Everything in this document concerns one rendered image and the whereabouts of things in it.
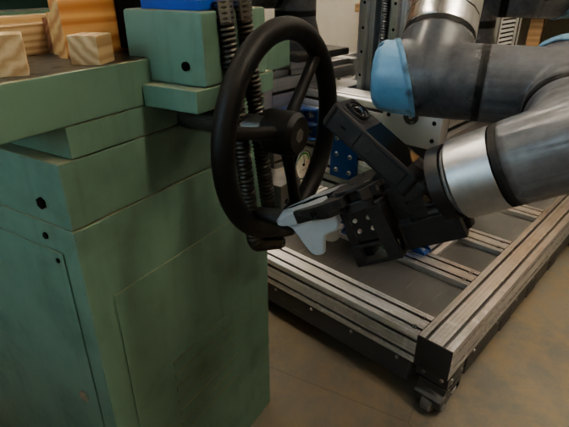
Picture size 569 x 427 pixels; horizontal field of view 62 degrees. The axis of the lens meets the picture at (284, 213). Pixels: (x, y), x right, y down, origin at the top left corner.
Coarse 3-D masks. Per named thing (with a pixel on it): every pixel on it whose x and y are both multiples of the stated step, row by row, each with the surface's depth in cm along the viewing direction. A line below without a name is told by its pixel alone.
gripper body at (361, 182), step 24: (432, 168) 42; (336, 192) 48; (360, 192) 45; (384, 192) 46; (432, 192) 42; (360, 216) 48; (384, 216) 45; (408, 216) 46; (432, 216) 45; (456, 216) 43; (360, 240) 49; (384, 240) 46; (408, 240) 47; (432, 240) 45; (360, 264) 49
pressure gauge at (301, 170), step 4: (300, 152) 93; (304, 152) 95; (308, 152) 96; (296, 156) 93; (300, 156) 93; (304, 156) 95; (308, 156) 97; (296, 160) 93; (300, 160) 94; (308, 160) 97; (296, 164) 93; (300, 164) 94; (308, 164) 97; (296, 168) 93; (300, 168) 95; (304, 168) 96; (296, 172) 93; (300, 172) 95; (304, 172) 97; (296, 176) 94; (300, 176) 95
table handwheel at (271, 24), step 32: (256, 32) 53; (288, 32) 56; (256, 64) 52; (320, 64) 67; (224, 96) 51; (320, 96) 71; (192, 128) 70; (224, 128) 51; (256, 128) 57; (288, 128) 60; (320, 128) 74; (224, 160) 52; (288, 160) 65; (320, 160) 74; (224, 192) 54; (288, 192) 70; (256, 224) 60
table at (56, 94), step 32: (32, 64) 58; (64, 64) 58; (128, 64) 61; (288, 64) 94; (0, 96) 48; (32, 96) 51; (64, 96) 54; (96, 96) 58; (128, 96) 62; (160, 96) 62; (192, 96) 59; (0, 128) 49; (32, 128) 52
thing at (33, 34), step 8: (16, 24) 64; (24, 24) 64; (32, 24) 64; (40, 24) 65; (24, 32) 64; (32, 32) 65; (40, 32) 66; (24, 40) 64; (32, 40) 65; (40, 40) 66; (32, 48) 65; (40, 48) 66
